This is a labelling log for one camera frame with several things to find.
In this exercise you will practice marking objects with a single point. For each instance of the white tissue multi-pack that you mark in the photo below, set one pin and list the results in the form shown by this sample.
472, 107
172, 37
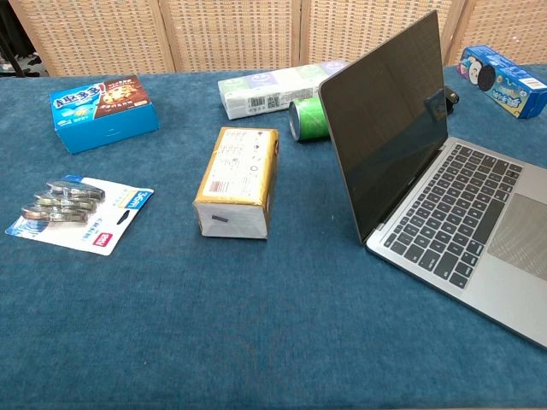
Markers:
265, 91

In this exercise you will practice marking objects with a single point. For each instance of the blue chocolate chip cookie box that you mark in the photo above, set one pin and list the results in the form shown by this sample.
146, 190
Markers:
107, 126

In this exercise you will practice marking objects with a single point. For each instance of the green chips can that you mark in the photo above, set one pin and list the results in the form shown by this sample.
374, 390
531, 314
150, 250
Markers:
309, 119

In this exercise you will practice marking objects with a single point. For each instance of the correction tape blister pack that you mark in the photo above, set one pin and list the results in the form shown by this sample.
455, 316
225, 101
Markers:
111, 222

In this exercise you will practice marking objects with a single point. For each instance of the gold wrapped paper package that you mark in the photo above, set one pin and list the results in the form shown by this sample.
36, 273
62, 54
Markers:
237, 171

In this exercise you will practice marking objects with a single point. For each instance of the blue sandwich cookie box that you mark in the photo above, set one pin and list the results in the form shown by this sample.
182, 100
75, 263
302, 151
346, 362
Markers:
504, 83

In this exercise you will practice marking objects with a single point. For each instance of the blue felt table cover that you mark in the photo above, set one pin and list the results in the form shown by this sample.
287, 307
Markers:
213, 320

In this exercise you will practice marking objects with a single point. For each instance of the black stapler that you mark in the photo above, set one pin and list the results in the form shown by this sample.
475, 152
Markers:
452, 97

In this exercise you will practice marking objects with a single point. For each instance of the silver laptop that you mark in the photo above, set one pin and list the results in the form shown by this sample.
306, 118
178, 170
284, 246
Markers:
431, 213

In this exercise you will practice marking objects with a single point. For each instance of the wicker folding screen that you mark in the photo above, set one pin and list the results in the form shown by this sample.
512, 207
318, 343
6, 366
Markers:
235, 34

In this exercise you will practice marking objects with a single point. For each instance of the black tripod stand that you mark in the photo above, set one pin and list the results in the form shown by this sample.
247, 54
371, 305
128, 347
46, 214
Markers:
13, 60

